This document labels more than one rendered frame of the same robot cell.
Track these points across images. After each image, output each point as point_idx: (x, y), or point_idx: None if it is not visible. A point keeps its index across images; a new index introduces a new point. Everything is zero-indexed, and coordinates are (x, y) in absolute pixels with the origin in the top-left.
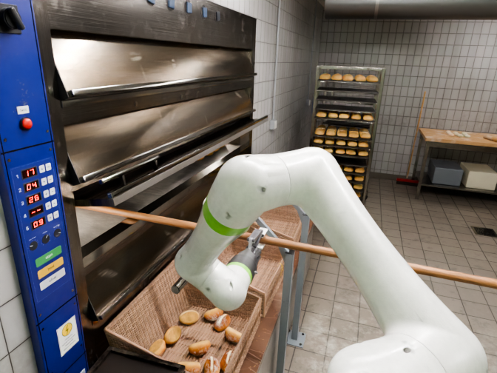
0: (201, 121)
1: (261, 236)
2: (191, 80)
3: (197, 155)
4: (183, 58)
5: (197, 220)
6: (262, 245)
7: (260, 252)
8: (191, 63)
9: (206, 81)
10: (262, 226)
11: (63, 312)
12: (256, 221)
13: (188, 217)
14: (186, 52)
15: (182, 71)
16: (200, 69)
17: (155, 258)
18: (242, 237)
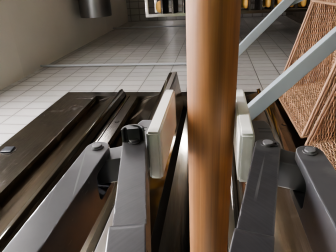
0: (114, 188)
1: (136, 145)
2: (16, 215)
3: (100, 240)
4: (0, 219)
5: (295, 215)
6: (237, 126)
7: (272, 147)
8: (19, 202)
9: (58, 176)
10: (283, 84)
11: None
12: (271, 102)
13: (283, 240)
14: (3, 209)
15: (3, 229)
16: (38, 187)
17: None
18: (206, 225)
